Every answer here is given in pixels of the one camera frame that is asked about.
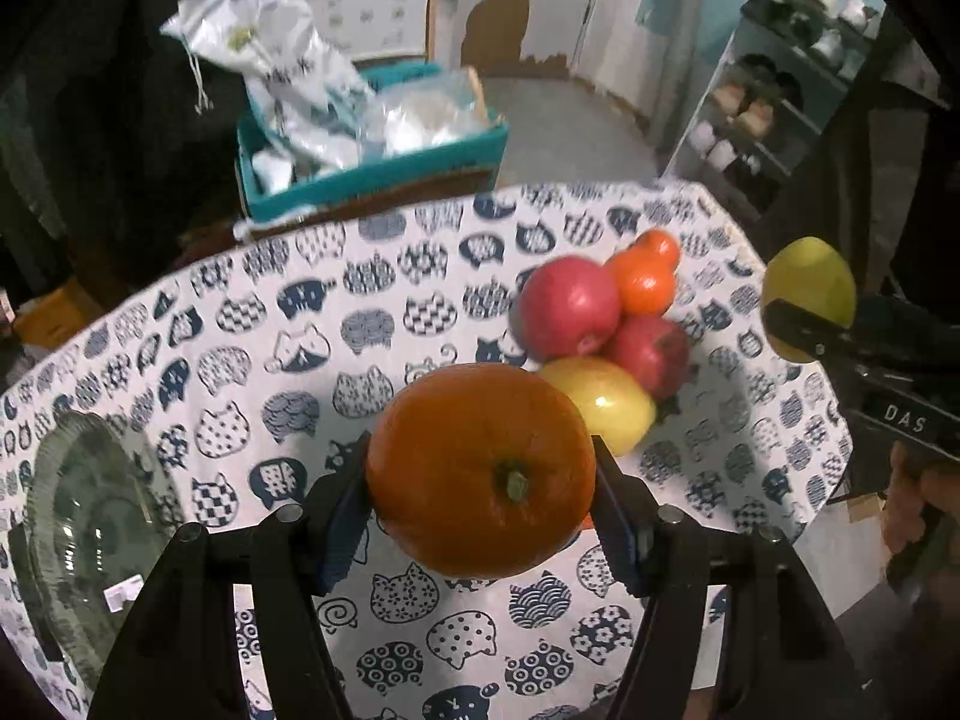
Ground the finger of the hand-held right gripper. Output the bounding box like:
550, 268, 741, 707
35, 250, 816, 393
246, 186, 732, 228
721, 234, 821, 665
760, 298, 863, 365

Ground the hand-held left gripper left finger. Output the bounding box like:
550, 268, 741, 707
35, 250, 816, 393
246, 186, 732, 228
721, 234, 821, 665
88, 431, 376, 720

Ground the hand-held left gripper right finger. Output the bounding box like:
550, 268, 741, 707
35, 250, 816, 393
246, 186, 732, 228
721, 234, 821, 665
589, 435, 863, 720

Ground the yellow-green round fruit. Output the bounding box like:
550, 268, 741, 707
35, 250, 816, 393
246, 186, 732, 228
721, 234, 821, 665
761, 236, 857, 365

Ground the large orange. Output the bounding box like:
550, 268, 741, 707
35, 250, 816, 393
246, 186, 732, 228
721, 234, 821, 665
365, 362, 599, 580

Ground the small orange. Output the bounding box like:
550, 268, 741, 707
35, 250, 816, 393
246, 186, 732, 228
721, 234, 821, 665
604, 249, 677, 316
636, 229, 682, 271

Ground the large red apple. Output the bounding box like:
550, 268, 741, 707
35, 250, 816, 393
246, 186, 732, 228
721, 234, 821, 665
517, 255, 623, 361

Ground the person's right hand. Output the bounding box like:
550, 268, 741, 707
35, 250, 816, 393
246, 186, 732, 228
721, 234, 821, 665
883, 441, 960, 601

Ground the yellow apple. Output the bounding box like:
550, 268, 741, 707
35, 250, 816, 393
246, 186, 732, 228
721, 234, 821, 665
538, 356, 659, 458

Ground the small red apple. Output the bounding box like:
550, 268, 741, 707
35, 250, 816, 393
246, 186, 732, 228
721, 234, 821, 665
604, 315, 692, 400

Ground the group of shoes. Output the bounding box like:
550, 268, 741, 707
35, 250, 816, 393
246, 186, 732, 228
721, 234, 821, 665
690, 0, 882, 173

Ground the cat print tablecloth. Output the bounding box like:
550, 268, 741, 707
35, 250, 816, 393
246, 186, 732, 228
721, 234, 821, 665
0, 180, 856, 720

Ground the clear glass plate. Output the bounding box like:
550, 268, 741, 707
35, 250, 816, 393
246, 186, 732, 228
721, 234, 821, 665
22, 412, 188, 691

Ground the metal shoe rack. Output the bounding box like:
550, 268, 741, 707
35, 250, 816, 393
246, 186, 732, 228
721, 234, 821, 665
660, 0, 893, 218

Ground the yellow cardboard box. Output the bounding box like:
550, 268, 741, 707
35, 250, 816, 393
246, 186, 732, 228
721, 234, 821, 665
15, 277, 98, 350

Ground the teal cardboard box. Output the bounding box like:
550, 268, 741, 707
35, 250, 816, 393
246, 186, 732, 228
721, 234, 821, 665
236, 64, 511, 222

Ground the clear plastic bag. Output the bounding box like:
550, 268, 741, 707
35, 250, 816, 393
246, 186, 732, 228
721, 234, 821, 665
360, 67, 496, 158

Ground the white printed rice bag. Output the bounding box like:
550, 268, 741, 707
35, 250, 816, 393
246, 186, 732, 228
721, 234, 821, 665
160, 0, 376, 166

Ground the white patterned cabinet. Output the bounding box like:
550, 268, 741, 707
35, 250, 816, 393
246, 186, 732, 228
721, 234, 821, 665
304, 0, 432, 61

